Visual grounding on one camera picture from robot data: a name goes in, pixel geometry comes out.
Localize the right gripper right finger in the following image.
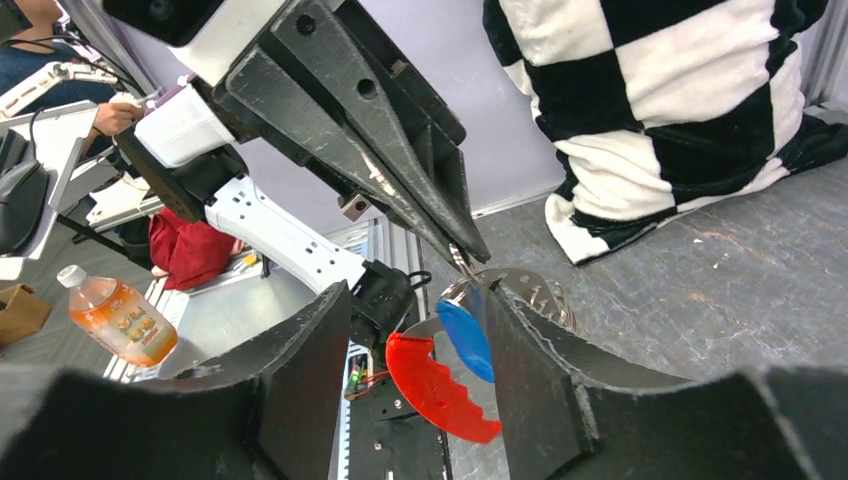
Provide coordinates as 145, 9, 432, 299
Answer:
486, 286, 847, 479

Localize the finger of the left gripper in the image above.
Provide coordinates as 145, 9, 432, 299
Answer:
224, 47, 453, 262
270, 1, 491, 262

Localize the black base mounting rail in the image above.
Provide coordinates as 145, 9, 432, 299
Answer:
328, 372, 451, 480

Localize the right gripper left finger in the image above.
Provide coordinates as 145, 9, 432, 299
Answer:
1, 282, 352, 479

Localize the orange juice bottle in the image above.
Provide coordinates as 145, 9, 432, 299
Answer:
56, 265, 179, 367

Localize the red cloth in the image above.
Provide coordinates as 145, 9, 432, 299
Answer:
148, 208, 245, 291

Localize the key with blue tag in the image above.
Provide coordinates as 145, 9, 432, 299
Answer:
436, 278, 495, 383

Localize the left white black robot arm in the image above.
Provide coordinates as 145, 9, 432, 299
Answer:
102, 1, 491, 337

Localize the metal key holder red handle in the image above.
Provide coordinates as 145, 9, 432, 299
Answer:
385, 245, 577, 444

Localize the black white checkered cloth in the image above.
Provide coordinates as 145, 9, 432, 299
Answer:
482, 1, 847, 265

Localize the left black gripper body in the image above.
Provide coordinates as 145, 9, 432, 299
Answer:
214, 1, 467, 222

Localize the cardboard box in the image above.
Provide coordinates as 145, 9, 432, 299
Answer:
1, 284, 52, 347

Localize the person in blue shirt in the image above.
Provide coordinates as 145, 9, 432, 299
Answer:
1, 1, 144, 158

